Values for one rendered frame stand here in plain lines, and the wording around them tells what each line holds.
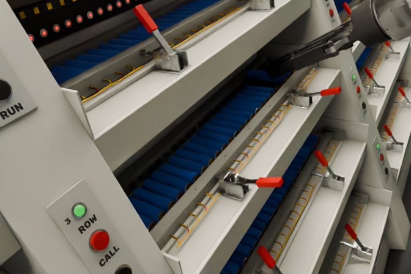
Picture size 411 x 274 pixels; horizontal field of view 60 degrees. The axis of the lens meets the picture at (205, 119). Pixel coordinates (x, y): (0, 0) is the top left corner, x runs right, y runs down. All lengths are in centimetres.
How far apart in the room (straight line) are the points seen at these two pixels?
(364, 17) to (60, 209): 52
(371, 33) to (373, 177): 46
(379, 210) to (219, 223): 62
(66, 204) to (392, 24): 51
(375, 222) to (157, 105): 72
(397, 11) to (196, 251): 44
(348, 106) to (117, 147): 64
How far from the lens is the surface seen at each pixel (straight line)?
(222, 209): 50
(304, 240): 70
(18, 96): 32
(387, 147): 125
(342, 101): 90
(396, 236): 112
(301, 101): 70
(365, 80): 123
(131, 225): 37
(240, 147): 57
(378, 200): 104
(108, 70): 45
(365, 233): 97
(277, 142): 61
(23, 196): 32
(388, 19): 62
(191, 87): 45
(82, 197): 34
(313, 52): 66
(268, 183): 47
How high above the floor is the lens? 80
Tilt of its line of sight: 17 degrees down
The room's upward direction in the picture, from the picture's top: 27 degrees counter-clockwise
